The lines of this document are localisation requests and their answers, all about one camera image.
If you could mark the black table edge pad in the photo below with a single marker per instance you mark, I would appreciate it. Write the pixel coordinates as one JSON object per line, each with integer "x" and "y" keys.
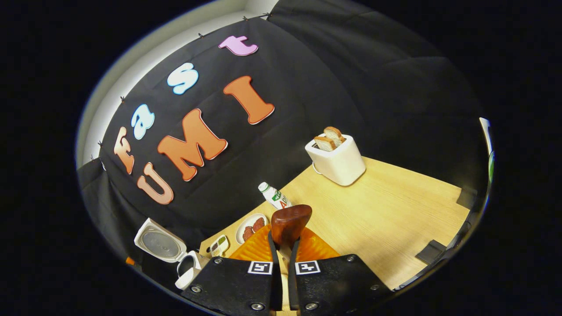
{"x": 431, "y": 252}
{"x": 466, "y": 198}

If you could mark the black backdrop cloth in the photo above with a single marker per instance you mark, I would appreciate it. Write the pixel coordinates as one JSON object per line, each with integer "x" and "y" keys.
{"x": 329, "y": 79}

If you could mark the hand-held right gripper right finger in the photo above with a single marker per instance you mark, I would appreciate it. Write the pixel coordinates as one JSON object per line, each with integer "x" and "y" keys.
{"x": 333, "y": 285}

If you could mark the white divided condiment dish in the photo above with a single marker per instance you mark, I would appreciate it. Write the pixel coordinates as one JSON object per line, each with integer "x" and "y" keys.
{"x": 219, "y": 245}

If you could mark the white toaster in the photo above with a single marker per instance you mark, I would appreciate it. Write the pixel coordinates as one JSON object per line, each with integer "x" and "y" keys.
{"x": 340, "y": 164}

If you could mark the white round plate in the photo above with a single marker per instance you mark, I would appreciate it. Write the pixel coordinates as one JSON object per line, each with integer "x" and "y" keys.
{"x": 240, "y": 228}

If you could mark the small white bottle green label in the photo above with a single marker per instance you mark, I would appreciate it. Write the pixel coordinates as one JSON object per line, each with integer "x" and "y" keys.
{"x": 274, "y": 196}

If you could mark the white rice cooker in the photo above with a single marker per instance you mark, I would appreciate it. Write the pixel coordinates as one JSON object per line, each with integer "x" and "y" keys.
{"x": 158, "y": 243}

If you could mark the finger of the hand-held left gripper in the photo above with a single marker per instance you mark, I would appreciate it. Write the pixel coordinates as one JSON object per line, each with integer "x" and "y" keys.
{"x": 130, "y": 261}

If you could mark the red meat piece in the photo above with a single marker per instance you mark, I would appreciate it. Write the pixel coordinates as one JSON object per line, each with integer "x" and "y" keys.
{"x": 258, "y": 224}
{"x": 248, "y": 233}

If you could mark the brown wooden spoon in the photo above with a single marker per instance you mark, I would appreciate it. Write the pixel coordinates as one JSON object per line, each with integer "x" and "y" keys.
{"x": 290, "y": 221}

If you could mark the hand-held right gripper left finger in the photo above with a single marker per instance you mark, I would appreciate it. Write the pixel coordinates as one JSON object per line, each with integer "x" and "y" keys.
{"x": 237, "y": 285}

